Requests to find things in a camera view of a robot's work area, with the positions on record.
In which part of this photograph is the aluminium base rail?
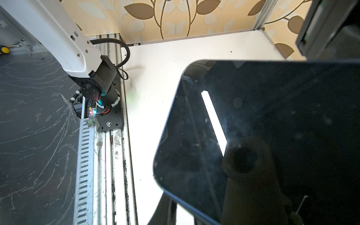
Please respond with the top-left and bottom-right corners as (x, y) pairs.
(73, 33), (138, 225)

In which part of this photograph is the phone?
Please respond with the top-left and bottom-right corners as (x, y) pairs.
(153, 60), (360, 225)

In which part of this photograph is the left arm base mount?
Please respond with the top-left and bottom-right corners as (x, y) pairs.
(70, 55), (123, 132)

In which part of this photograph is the aluminium frame post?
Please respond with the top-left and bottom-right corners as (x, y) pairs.
(252, 0), (278, 31)

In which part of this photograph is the left black corrugated cable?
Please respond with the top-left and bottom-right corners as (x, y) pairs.
(89, 37), (131, 81)

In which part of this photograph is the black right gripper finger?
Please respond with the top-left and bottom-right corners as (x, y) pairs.
(148, 193), (177, 225)

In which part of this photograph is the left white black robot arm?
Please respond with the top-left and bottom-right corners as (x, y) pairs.
(1, 1), (120, 107)

